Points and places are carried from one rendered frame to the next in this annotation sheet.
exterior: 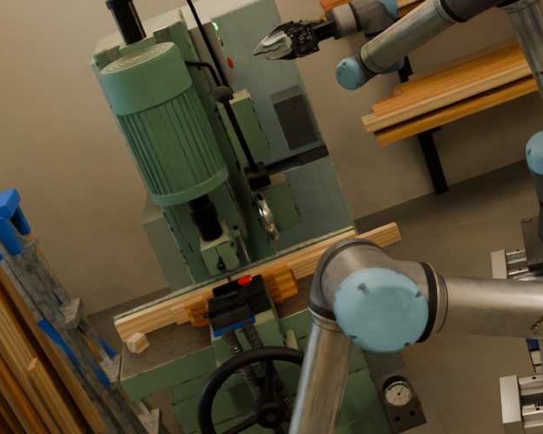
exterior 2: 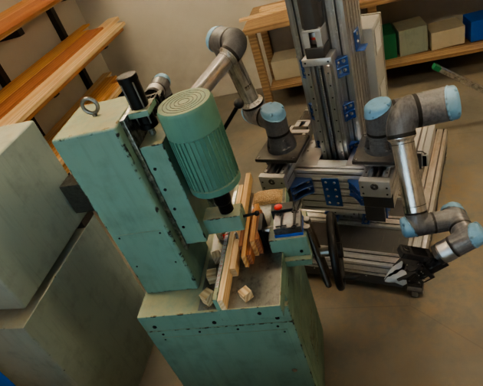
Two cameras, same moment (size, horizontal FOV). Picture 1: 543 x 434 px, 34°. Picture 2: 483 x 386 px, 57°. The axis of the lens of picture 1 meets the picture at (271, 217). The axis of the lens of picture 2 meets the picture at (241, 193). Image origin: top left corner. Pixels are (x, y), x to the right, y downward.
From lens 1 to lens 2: 1.94 m
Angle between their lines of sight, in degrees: 64
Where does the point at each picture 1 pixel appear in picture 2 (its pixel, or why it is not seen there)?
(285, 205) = not seen: hidden behind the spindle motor
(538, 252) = (288, 156)
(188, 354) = (280, 266)
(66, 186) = not seen: outside the picture
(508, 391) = (369, 179)
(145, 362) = (268, 291)
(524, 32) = (240, 68)
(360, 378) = not seen: hidden behind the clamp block
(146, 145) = (220, 151)
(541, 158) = (279, 113)
